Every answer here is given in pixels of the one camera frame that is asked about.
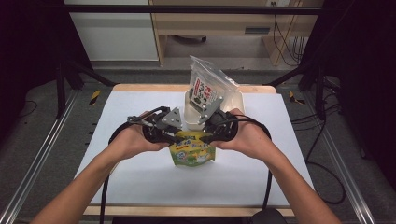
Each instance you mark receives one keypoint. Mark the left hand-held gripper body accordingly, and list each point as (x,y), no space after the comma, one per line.
(160,124)

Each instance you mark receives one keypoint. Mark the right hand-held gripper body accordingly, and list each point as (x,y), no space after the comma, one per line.
(222,126)

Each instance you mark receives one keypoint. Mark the green and yellow pouch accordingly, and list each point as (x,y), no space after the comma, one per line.
(191,154)

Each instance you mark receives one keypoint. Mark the white plastic container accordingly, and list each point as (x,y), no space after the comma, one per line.
(193,119)

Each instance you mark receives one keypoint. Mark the clear dried seaweed packet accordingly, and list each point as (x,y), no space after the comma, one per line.
(211,81)

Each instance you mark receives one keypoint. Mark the person's right hand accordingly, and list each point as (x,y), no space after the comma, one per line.
(249,140)

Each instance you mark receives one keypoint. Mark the person's left hand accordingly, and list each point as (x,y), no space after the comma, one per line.
(134,141)

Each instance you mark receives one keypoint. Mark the white table mat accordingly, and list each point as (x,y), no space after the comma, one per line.
(140,102)

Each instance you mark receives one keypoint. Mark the wooden table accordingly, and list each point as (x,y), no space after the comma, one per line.
(146,87)

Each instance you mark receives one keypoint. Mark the yellow and black tape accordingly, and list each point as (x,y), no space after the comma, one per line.
(294,99)
(95,97)

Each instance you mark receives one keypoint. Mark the white cabinet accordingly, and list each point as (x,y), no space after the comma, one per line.
(115,37)

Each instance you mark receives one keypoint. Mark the dark round object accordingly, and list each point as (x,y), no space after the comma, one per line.
(268,216)

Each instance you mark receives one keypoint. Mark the black metal stand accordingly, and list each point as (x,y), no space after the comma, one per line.
(320,93)
(61,90)

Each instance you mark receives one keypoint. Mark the light wooden desk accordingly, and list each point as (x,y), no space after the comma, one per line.
(218,21)

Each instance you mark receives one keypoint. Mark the black horizontal frame bar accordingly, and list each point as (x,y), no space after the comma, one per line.
(186,9)

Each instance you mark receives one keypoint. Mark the aluminium floor rail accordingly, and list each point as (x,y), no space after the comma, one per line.
(339,161)
(37,155)

